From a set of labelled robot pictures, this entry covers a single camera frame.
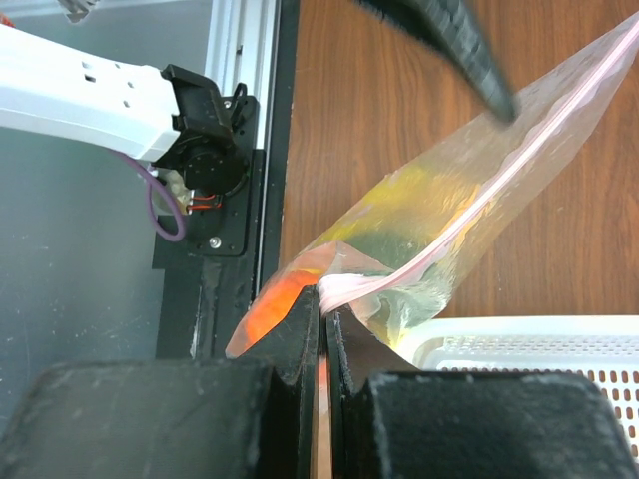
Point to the white perforated plastic basket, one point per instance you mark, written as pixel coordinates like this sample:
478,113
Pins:
601,348

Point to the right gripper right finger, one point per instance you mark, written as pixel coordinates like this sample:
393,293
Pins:
390,419

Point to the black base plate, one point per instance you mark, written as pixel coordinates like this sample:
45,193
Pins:
212,277

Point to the orange fake pumpkin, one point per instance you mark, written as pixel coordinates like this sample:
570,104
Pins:
276,301

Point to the clear zip top bag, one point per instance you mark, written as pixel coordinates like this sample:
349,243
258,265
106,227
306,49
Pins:
396,257

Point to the yellow fake banana bunch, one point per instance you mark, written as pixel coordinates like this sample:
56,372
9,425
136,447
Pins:
408,208

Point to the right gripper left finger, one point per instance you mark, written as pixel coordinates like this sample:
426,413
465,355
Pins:
248,417

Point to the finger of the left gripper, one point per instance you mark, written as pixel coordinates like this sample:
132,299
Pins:
450,28

